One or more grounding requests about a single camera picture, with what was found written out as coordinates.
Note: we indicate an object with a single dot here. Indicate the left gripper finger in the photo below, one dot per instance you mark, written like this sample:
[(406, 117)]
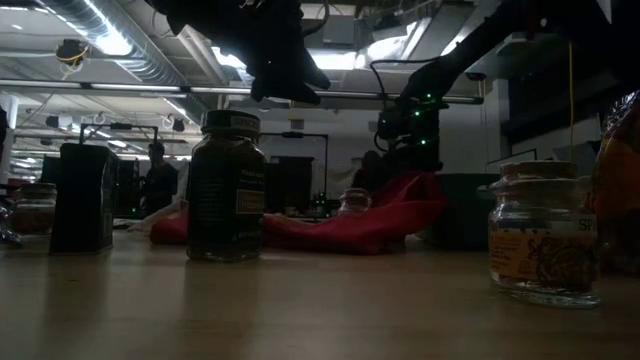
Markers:
[(285, 92), (317, 75)]

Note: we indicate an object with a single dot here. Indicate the green-lid glass spice jar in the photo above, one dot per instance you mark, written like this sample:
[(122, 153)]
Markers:
[(225, 200)]

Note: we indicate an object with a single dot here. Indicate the orange foil spice packet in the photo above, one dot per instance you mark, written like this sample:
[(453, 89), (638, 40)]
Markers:
[(620, 190)]

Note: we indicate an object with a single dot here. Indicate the dark grey spice tin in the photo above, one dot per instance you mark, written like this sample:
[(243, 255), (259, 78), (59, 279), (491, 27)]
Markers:
[(85, 200)]

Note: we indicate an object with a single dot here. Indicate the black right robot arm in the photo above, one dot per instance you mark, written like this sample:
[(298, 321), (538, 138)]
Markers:
[(475, 50)]

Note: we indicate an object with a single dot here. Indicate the ceiling light panel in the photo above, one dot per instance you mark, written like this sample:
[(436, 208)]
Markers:
[(335, 60)]

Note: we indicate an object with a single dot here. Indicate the grey ceiling box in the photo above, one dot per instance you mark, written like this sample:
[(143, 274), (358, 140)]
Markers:
[(340, 31)]

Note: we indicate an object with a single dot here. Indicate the person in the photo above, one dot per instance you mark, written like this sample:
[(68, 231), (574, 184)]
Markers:
[(370, 172), (160, 185)]

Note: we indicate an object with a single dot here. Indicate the teal plastic bin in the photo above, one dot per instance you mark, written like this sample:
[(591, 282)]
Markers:
[(465, 215)]

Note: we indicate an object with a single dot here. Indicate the white panel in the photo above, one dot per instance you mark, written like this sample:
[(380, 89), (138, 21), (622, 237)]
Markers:
[(515, 162)]

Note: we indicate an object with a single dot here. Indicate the red cloth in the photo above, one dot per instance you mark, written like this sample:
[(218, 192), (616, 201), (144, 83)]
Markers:
[(350, 232)]

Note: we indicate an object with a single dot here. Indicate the long white ceiling pipe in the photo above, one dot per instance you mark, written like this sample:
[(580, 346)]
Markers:
[(135, 87)]

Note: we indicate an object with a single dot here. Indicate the beige cloth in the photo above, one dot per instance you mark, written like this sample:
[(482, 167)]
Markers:
[(155, 217)]

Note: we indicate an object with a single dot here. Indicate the hanging black ceiling device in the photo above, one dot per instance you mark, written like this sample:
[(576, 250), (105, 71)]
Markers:
[(71, 51)]

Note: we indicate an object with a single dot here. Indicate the black gantry frame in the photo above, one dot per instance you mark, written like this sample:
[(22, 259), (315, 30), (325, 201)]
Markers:
[(117, 126), (292, 134)]

